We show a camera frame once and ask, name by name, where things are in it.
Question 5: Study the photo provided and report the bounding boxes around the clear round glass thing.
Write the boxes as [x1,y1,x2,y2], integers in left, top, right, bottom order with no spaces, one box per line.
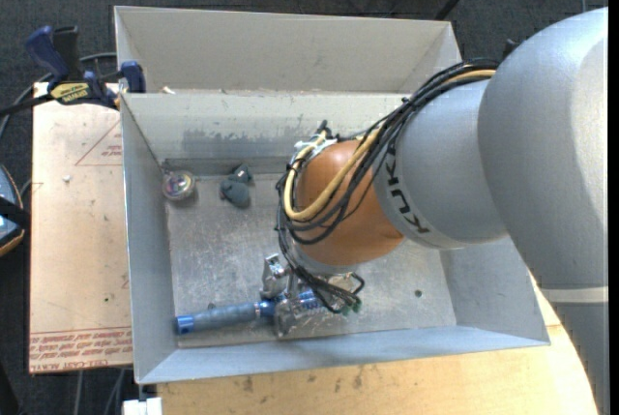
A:
[161,169,197,205]

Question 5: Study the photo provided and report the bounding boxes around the grey metal bin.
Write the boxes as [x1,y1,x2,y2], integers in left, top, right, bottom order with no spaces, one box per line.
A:
[113,5,551,386]

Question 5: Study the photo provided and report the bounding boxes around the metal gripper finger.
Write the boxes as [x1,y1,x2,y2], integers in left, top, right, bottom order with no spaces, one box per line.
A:
[273,297,316,339]
[259,253,292,301]

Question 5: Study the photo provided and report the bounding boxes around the brown cardboard board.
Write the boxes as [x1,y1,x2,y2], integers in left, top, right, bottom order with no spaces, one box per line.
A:
[28,82,134,375]

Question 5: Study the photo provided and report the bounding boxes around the dark grey toy animal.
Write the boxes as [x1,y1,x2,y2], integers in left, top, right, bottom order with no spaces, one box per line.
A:
[219,163,254,210]

